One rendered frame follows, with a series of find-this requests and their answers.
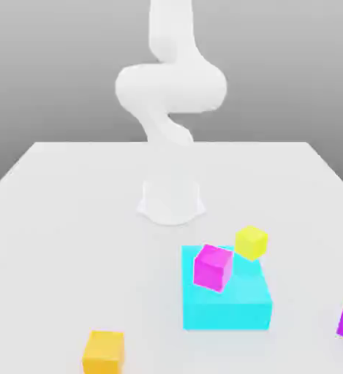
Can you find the small yellow cube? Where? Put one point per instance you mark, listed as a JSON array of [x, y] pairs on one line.
[[250, 242]]

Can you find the small magenta cube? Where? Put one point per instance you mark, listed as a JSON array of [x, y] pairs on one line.
[[210, 268]]

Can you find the small orange cube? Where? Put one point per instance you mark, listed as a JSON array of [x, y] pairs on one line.
[[102, 352]]

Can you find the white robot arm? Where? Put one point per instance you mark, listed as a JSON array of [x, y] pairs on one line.
[[171, 87]]

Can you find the large cyan box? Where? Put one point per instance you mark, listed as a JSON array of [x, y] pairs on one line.
[[226, 309]]

